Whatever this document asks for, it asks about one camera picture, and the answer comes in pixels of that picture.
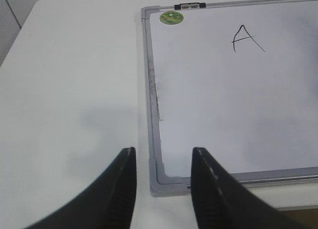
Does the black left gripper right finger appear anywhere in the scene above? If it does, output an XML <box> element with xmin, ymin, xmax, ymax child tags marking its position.
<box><xmin>191</xmin><ymin>147</ymin><xmax>300</xmax><ymax>229</ymax></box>

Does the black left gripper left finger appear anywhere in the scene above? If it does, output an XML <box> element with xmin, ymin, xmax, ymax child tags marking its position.
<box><xmin>30</xmin><ymin>147</ymin><xmax>137</xmax><ymax>229</ymax></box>

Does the round green sticker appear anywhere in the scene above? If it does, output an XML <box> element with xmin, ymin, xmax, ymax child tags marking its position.
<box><xmin>159</xmin><ymin>11</ymin><xmax>184</xmax><ymax>25</ymax></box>

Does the white board with grey frame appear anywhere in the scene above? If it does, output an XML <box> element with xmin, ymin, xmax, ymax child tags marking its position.
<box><xmin>142</xmin><ymin>0</ymin><xmax>318</xmax><ymax>196</ymax></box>

